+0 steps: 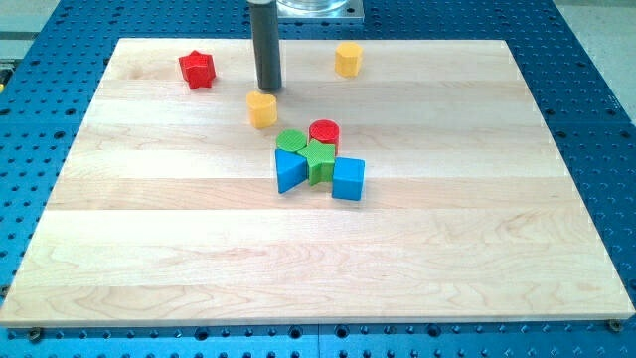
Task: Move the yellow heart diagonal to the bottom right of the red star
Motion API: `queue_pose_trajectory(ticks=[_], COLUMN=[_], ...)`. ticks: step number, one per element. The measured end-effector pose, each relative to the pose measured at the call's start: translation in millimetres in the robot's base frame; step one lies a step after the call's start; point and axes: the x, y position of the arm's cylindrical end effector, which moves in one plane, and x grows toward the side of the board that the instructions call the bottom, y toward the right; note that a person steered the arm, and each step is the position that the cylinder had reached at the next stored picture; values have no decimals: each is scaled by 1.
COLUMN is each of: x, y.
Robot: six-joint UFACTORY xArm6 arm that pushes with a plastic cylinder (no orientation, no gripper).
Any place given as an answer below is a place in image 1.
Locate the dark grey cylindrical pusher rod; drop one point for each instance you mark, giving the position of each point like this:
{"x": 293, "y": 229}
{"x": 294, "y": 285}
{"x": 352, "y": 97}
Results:
{"x": 265, "y": 38}

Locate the yellow hexagon block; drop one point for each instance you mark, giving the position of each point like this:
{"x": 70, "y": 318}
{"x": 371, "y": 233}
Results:
{"x": 348, "y": 59}

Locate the green cylinder block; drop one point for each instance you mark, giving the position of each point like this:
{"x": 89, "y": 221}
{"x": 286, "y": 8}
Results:
{"x": 291, "y": 140}

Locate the red star block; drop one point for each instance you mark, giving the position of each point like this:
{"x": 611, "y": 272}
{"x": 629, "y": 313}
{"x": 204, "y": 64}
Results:
{"x": 198, "y": 70}

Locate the blue triangle block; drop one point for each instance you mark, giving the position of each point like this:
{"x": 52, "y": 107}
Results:
{"x": 291, "y": 170}

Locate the red cylinder block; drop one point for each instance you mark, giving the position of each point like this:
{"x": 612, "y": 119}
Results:
{"x": 325, "y": 131}

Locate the light wooden board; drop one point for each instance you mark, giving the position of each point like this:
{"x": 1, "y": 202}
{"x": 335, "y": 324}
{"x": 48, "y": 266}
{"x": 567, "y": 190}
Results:
{"x": 166, "y": 211}

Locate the blue cube block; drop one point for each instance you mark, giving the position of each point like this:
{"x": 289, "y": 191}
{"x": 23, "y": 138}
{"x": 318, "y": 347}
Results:
{"x": 348, "y": 178}

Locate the blue perforated table plate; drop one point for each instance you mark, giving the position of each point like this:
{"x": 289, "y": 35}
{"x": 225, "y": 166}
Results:
{"x": 44, "y": 102}

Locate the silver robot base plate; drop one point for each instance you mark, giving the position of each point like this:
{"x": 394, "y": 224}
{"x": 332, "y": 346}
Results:
{"x": 316, "y": 11}

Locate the green star block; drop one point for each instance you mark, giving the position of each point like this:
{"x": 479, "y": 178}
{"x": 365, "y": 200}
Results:
{"x": 320, "y": 159}

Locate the yellow heart block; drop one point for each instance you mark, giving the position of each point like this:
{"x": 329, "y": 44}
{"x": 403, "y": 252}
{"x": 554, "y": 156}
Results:
{"x": 262, "y": 109}

